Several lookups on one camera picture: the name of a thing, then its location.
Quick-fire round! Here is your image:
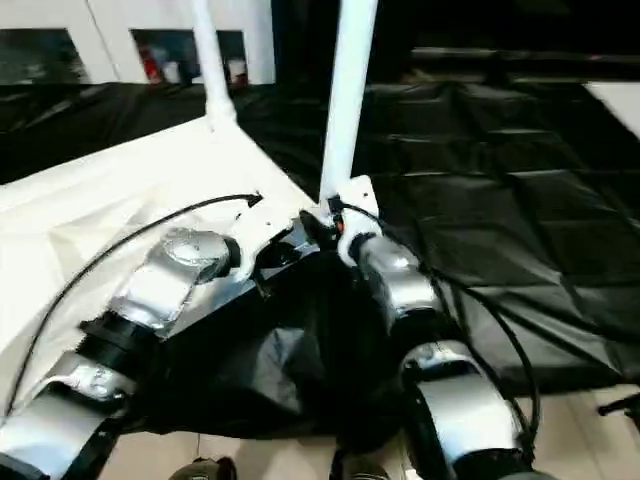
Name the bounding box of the white plastic table leg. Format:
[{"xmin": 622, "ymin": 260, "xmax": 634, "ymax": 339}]
[
  {"xmin": 318, "ymin": 0, "xmax": 380, "ymax": 208},
  {"xmin": 189, "ymin": 0, "xmax": 242, "ymax": 133}
]

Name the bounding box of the black plastic mat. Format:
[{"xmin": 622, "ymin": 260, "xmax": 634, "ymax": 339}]
[{"xmin": 0, "ymin": 78, "xmax": 640, "ymax": 446}]

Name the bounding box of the red carton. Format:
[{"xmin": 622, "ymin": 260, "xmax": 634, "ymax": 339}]
[{"xmin": 140, "ymin": 45, "xmax": 164, "ymax": 85}]

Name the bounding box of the black right robot foot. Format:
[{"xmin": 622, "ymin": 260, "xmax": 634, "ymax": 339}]
[{"xmin": 338, "ymin": 459, "xmax": 393, "ymax": 480}]

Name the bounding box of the black robot foot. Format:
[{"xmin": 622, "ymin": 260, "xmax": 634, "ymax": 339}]
[
  {"xmin": 168, "ymin": 457, "xmax": 238, "ymax": 480},
  {"xmin": 338, "ymin": 459, "xmax": 393, "ymax": 480}
]

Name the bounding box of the black left robot foot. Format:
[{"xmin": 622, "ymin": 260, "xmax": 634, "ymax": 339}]
[{"xmin": 168, "ymin": 457, "xmax": 238, "ymax": 480}]

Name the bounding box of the grey metal bar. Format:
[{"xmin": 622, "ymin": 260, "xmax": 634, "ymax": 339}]
[{"xmin": 410, "ymin": 44, "xmax": 640, "ymax": 63}]

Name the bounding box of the white cabinet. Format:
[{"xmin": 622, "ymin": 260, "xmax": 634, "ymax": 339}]
[{"xmin": 0, "ymin": 0, "xmax": 277, "ymax": 88}]

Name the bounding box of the white board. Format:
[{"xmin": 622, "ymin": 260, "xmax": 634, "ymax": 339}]
[{"xmin": 584, "ymin": 80, "xmax": 640, "ymax": 138}]

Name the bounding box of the black tripod stand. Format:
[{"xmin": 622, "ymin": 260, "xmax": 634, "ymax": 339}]
[{"xmin": 598, "ymin": 393, "xmax": 640, "ymax": 418}]

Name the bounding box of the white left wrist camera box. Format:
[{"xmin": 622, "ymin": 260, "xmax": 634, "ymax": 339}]
[{"xmin": 225, "ymin": 194, "xmax": 297, "ymax": 288}]

